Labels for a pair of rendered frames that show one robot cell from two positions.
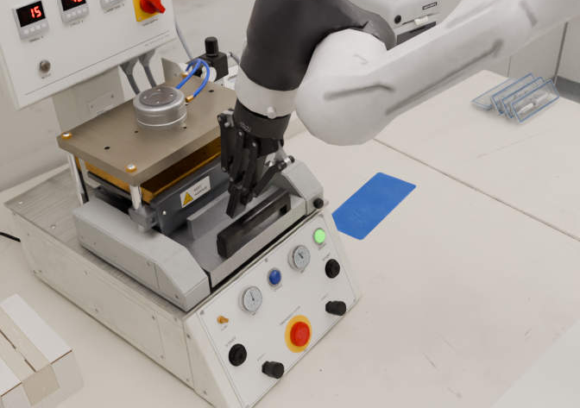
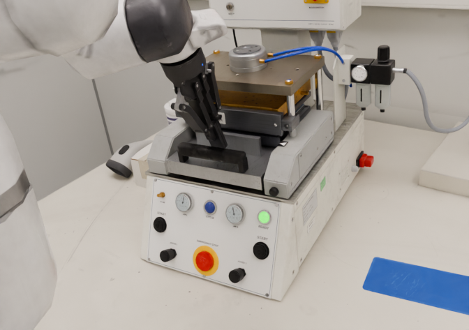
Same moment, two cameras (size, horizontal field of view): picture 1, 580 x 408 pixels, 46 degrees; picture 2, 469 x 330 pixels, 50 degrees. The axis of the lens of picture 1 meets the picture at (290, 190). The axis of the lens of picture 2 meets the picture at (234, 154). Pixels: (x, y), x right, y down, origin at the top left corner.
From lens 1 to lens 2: 1.12 m
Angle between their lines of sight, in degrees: 68
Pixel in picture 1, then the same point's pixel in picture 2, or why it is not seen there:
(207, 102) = (277, 72)
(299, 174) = (280, 160)
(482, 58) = not seen: hidden behind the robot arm
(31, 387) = (142, 167)
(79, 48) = (255, 5)
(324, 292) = (243, 259)
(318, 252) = (257, 228)
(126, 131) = (227, 63)
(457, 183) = not seen: outside the picture
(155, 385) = not seen: hidden behind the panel
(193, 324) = (149, 182)
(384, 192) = (458, 294)
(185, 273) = (158, 150)
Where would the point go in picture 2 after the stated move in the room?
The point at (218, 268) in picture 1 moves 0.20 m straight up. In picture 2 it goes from (172, 162) to (153, 69)
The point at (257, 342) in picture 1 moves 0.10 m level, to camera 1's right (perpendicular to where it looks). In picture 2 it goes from (176, 232) to (181, 262)
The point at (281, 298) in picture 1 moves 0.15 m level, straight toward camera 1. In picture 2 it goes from (208, 225) to (134, 243)
